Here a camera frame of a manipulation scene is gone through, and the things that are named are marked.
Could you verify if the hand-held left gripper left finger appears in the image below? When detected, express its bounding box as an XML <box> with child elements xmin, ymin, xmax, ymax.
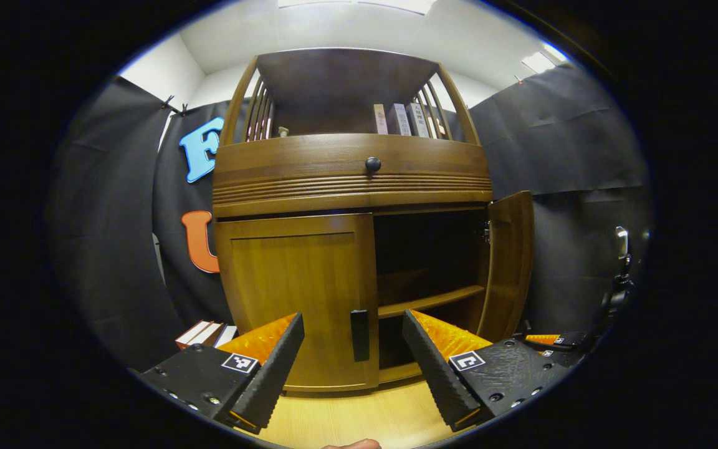
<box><xmin>140</xmin><ymin>312</ymin><xmax>305</xmax><ymax>436</ymax></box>

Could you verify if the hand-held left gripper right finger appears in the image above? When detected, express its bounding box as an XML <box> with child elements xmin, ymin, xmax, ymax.
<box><xmin>402</xmin><ymin>309</ymin><xmax>575</xmax><ymax>433</ymax></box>

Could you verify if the wooden shoe cabinet door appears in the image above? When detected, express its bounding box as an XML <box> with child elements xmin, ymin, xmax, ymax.
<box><xmin>214</xmin><ymin>213</ymin><xmax>380</xmax><ymax>393</ymax></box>
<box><xmin>477</xmin><ymin>190</ymin><xmax>536</xmax><ymax>343</ymax></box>

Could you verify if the wooden double-door shoe cabinet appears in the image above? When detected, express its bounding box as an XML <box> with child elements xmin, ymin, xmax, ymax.
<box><xmin>212</xmin><ymin>48</ymin><xmax>536</xmax><ymax>395</ymax></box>

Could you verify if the wooden inner cabinet shelf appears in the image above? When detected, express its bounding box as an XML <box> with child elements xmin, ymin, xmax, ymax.
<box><xmin>377</xmin><ymin>285</ymin><xmax>486</xmax><ymax>320</ymax></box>

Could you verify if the wooden cabinet drawer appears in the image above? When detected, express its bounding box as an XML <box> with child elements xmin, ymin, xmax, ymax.
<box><xmin>212</xmin><ymin>133</ymin><xmax>494</xmax><ymax>218</ymax></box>

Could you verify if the small pile of books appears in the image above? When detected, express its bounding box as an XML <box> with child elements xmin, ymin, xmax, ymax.
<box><xmin>175</xmin><ymin>320</ymin><xmax>239</xmax><ymax>350</ymax></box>

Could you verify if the small ceiling light panel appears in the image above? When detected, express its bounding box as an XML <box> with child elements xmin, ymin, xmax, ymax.
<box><xmin>520</xmin><ymin>42</ymin><xmax>570</xmax><ymax>75</ymax></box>

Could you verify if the white book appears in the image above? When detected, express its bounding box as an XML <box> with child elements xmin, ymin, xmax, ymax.
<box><xmin>389</xmin><ymin>103</ymin><xmax>412</xmax><ymax>137</ymax></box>
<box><xmin>406</xmin><ymin>102</ymin><xmax>432</xmax><ymax>138</ymax></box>

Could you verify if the large ceiling light panel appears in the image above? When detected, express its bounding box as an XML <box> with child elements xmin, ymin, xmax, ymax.
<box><xmin>277</xmin><ymin>0</ymin><xmax>436</xmax><ymax>16</ymax></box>

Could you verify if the black door handle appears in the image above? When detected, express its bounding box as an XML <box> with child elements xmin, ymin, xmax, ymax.
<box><xmin>350</xmin><ymin>309</ymin><xmax>371</xmax><ymax>363</ymax></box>

